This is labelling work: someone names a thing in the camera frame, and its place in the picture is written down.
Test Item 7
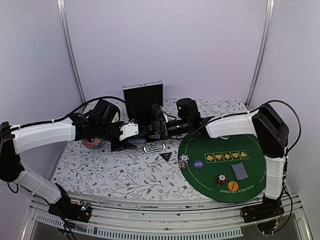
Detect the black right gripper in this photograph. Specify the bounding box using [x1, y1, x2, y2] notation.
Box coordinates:
[142, 119, 191, 142]

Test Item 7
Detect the blue playing card deck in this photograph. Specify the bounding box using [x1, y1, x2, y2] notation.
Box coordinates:
[133, 137, 146, 145]

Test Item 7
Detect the aluminium poker case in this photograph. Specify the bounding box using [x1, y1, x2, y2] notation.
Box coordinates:
[122, 80, 166, 154]

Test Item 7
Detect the purple small blind button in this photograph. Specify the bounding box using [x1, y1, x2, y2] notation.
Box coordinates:
[193, 160, 204, 169]

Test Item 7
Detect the clear dealer button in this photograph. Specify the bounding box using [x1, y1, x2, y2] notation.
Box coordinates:
[220, 135, 230, 140]

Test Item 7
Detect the orange poker chip stack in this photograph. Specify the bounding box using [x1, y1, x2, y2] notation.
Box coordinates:
[216, 174, 226, 186]

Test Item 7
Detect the dealt blue playing card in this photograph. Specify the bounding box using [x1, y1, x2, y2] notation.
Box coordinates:
[231, 163, 249, 180]

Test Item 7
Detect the orange big blind button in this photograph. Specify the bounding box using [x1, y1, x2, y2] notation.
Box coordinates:
[227, 181, 239, 192]

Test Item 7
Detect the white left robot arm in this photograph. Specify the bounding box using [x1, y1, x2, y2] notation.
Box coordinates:
[0, 113, 139, 217]

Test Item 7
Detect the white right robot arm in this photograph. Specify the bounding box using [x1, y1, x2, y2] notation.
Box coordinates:
[150, 98, 291, 218]

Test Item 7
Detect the red patterned bowl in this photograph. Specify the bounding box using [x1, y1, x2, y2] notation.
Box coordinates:
[81, 138, 102, 149]

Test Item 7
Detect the triangular all in marker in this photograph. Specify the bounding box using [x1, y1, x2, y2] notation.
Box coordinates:
[159, 152, 172, 162]

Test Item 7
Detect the cream ribbed ceramic mug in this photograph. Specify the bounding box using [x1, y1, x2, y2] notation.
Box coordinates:
[114, 106, 124, 122]

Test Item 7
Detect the green round poker mat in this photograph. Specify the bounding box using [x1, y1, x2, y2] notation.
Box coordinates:
[178, 134, 266, 203]

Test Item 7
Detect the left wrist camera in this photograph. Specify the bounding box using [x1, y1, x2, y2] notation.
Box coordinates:
[88, 99, 140, 142]

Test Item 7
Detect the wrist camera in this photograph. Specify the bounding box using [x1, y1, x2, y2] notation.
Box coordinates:
[88, 99, 140, 142]
[151, 98, 202, 126]

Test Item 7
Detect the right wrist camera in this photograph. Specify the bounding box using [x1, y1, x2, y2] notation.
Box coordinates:
[151, 98, 202, 126]

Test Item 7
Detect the front aluminium rail base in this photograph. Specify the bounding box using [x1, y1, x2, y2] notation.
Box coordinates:
[21, 193, 315, 240]

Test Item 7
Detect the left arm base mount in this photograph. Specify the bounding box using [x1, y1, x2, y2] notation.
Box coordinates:
[48, 197, 92, 223]

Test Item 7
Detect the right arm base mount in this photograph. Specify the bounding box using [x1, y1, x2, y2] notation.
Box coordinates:
[240, 196, 285, 235]

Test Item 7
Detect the left aluminium frame post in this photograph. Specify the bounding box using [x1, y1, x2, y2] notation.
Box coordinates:
[56, 0, 86, 103]

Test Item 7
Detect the aluminium frame post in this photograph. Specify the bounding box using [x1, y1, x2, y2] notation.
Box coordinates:
[245, 0, 275, 108]
[56, 0, 86, 103]

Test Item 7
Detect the right aluminium frame post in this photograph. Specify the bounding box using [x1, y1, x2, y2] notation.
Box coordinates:
[245, 0, 275, 108]

